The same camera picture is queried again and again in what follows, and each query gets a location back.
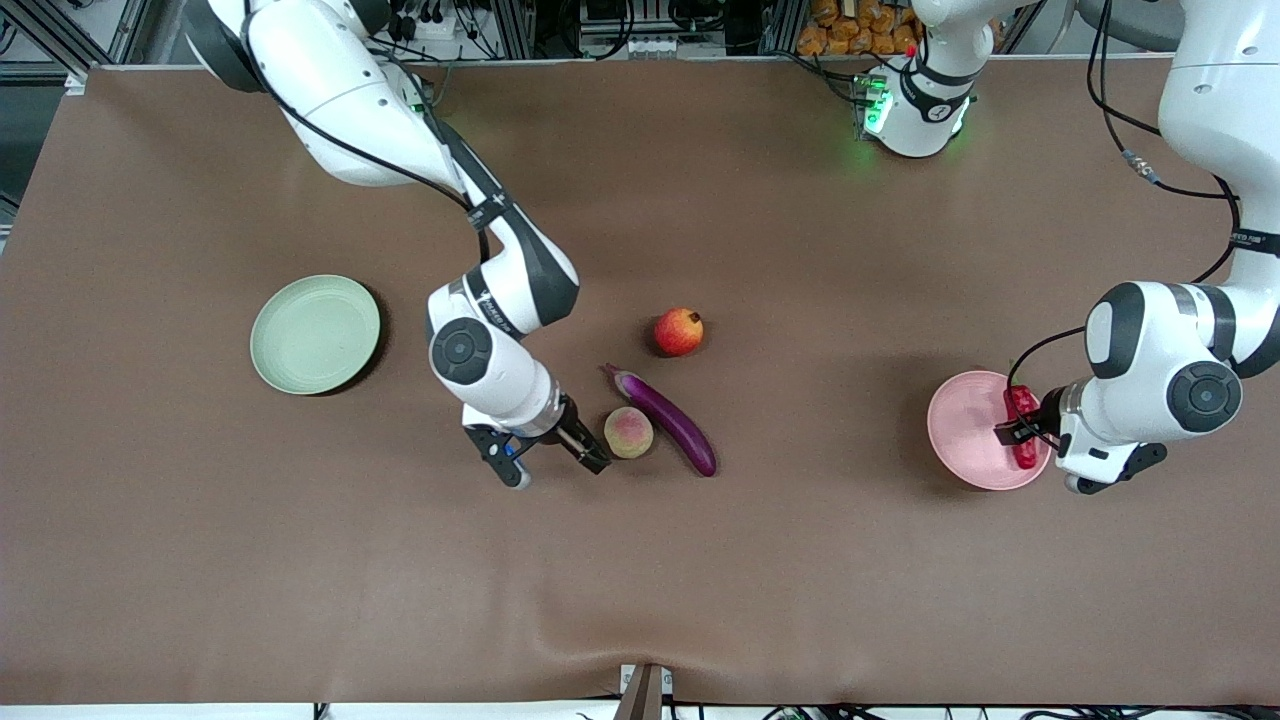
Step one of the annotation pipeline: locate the red chili pepper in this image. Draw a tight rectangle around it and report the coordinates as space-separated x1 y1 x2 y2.
1004 384 1041 470

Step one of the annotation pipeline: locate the pink yellow peach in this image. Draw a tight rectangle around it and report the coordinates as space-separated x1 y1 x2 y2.
603 406 655 460

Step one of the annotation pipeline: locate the long purple eggplant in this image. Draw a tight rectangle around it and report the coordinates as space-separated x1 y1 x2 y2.
600 363 718 478

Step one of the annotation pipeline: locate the red pomegranate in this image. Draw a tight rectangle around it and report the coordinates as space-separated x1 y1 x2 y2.
654 307 705 358

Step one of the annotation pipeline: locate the pink round plate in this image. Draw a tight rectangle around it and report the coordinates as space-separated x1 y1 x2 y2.
926 370 1054 492

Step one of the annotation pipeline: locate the brown tablecloth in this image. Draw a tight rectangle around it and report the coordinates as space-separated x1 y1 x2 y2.
0 55 1280 707

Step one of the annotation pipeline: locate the pale green round plate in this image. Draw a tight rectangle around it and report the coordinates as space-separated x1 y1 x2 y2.
249 274 382 396

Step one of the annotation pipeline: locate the grey rounded chair seat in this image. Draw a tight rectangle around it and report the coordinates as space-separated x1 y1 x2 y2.
1075 0 1187 53

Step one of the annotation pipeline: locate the bag of orange snacks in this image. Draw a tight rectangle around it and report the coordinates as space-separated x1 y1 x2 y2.
797 0 922 58

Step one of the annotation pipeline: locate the white power strip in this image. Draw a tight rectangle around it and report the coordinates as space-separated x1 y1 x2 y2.
390 0 473 43

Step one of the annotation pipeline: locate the grey metal bracket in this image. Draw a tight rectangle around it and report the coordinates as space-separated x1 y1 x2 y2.
618 663 674 720

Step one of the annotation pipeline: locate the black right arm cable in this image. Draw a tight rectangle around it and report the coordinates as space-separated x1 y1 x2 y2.
240 0 493 263

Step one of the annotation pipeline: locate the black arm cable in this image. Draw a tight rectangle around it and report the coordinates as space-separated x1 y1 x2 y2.
240 0 493 263
1008 0 1243 441

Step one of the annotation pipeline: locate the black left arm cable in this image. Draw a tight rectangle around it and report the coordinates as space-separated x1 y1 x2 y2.
1008 0 1243 441

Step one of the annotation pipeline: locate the aluminium frame profile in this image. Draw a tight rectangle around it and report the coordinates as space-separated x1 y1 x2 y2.
0 0 153 73

